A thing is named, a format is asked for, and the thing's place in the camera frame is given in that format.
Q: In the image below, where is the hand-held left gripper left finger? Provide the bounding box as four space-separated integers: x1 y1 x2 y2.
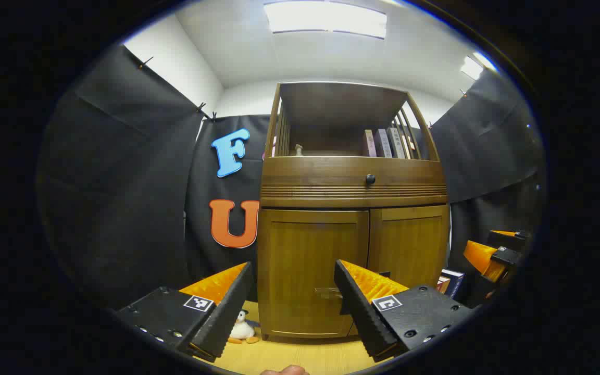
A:
115 261 255 364

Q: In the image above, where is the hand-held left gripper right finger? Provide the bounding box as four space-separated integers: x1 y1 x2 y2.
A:
334 259 477 364

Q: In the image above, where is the wooden cabinet door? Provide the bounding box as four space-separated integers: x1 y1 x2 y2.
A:
348 205 451 336
258 209 370 339

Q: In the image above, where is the wooden shoe cabinet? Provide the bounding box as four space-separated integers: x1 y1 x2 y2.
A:
257 81 452 340

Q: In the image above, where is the penguin plush toy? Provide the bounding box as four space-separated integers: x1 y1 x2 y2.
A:
227 309 261 345

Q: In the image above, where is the dark blue book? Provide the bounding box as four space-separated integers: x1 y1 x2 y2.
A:
443 268 466 299

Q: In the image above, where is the purple book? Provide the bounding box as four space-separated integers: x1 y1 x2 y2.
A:
376 129 393 158

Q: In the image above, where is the black backdrop cloth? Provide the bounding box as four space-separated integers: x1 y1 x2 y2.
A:
37 44 545 310

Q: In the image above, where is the small ceiling light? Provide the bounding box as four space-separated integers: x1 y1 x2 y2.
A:
460 52 497 80

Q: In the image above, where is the large rectangular ceiling light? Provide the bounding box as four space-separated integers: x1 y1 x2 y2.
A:
264 1 387 40

